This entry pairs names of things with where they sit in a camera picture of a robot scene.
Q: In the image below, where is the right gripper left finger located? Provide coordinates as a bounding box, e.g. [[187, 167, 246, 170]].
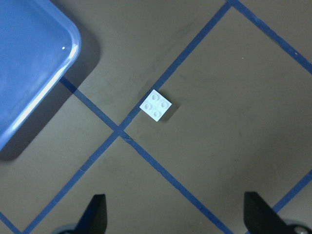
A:
[[73, 194, 107, 234]]

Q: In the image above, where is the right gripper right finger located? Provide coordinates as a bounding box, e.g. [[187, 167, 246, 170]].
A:
[[244, 192, 287, 234]]

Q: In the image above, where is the white block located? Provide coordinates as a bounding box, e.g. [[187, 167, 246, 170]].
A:
[[140, 90, 172, 122]]

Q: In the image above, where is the blue plastic tray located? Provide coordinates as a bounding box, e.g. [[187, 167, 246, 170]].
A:
[[0, 0, 81, 147]]

